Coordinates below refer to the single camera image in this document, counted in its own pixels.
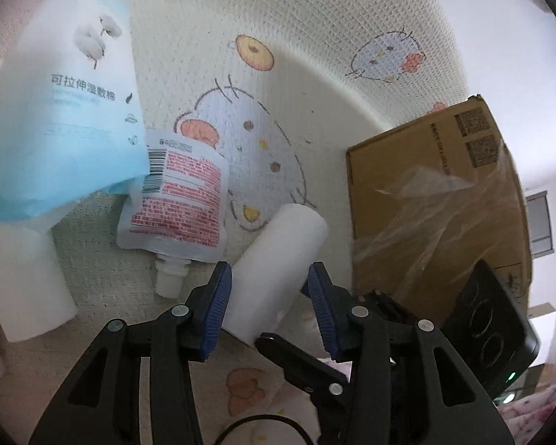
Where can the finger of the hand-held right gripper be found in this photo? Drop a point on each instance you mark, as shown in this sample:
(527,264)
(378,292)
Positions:
(384,307)
(301,364)

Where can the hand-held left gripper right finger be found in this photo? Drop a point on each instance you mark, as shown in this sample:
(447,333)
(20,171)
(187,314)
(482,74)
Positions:
(324,320)

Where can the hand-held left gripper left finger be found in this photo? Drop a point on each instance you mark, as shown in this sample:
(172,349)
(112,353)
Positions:
(215,315)

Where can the brown cardboard box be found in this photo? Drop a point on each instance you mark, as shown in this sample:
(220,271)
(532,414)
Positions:
(421,185)

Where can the pink floral clothing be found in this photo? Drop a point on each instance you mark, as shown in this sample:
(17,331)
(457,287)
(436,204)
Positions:
(528,419)

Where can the white red print spout pouch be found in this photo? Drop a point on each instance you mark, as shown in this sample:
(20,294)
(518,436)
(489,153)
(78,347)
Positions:
(176,194)

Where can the white cat print blanket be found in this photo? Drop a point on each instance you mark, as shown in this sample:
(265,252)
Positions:
(306,102)

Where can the light blue wipes packet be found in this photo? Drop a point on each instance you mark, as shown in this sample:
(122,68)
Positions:
(60,116)

